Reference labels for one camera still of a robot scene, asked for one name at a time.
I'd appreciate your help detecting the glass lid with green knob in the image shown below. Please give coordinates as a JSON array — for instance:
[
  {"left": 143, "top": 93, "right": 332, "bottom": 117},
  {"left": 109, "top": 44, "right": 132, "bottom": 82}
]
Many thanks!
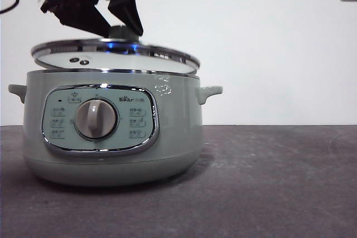
[{"left": 30, "top": 25, "right": 202, "bottom": 77}]

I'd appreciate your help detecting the pale green electric cooking pot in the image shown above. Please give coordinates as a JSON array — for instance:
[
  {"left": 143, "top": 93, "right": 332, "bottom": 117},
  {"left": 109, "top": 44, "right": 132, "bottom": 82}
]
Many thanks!
[{"left": 7, "top": 69, "right": 223, "bottom": 188}]

